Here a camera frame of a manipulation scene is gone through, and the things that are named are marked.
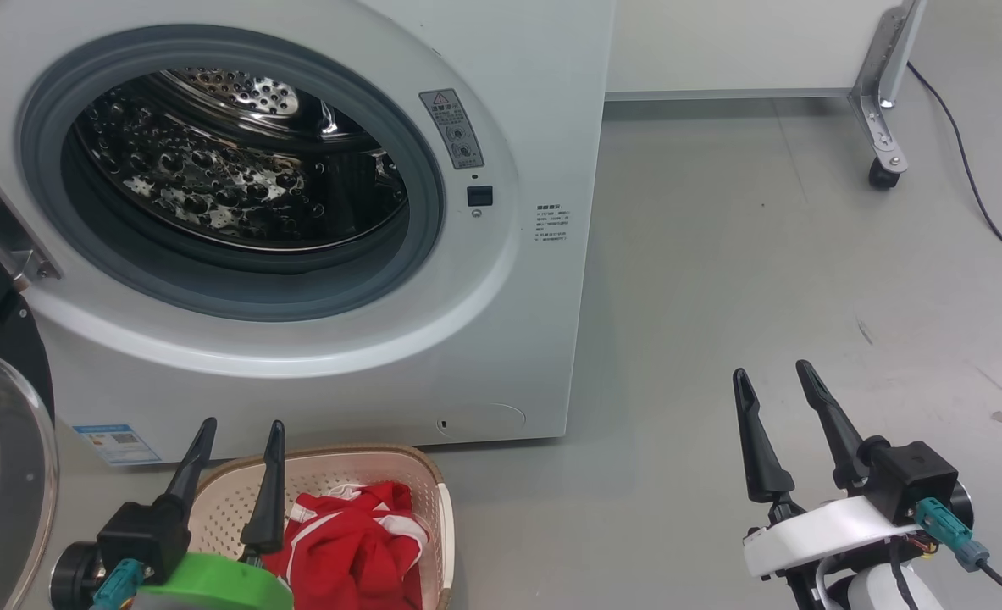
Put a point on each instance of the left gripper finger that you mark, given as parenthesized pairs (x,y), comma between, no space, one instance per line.
(268,508)
(191,470)

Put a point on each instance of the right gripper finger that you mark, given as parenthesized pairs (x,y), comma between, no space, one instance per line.
(839,440)
(763,466)

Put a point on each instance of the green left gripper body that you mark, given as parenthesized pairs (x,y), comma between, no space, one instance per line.
(213,585)

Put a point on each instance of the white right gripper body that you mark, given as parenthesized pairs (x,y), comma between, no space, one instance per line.
(814,534)

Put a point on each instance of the red and white garment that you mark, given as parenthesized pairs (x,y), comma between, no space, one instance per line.
(348,551)

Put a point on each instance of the grey round washer door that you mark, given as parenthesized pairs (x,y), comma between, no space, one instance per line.
(5,508)

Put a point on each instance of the cream perforated laundry basket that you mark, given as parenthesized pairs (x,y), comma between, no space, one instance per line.
(229,500)

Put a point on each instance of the white washing machine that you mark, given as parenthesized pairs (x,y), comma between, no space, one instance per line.
(509,339)

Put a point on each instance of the stainless steel washing machine drum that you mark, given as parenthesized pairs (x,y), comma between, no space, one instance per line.
(213,186)

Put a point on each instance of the blue energy label sticker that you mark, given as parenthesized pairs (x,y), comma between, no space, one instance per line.
(118,443)

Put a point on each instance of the small printed text label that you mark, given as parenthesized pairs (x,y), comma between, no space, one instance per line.
(551,222)

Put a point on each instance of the metal cart leg with caster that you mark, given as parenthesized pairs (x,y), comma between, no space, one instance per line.
(721,42)

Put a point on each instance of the grey warning sticker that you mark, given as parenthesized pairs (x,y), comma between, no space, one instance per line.
(454,127)

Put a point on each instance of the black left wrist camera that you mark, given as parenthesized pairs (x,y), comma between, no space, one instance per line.
(145,538)

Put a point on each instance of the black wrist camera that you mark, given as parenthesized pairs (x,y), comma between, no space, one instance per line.
(145,538)
(916,474)

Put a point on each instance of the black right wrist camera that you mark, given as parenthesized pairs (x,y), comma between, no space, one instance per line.
(916,474)

